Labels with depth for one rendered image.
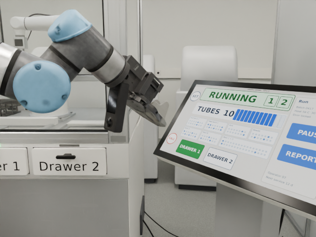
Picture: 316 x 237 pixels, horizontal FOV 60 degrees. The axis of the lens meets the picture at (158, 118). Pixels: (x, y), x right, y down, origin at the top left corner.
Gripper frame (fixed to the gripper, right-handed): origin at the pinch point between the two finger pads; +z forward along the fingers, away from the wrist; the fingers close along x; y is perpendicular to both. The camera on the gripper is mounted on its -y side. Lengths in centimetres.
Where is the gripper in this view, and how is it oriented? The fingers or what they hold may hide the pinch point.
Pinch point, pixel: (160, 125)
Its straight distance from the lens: 73.2
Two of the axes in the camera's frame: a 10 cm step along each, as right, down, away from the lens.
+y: 4.9, -8.3, 2.6
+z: 5.8, 5.4, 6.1
